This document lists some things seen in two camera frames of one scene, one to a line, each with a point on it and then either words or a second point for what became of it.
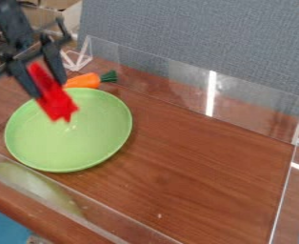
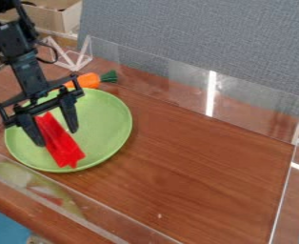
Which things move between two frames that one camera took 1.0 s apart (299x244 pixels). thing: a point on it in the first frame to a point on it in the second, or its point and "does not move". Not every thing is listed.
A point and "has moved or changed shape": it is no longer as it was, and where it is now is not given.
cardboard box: (43, 11) does not move
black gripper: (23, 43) to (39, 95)
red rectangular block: (55, 97) has moved or changed shape
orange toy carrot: (92, 80) does not move
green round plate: (68, 145) does not move
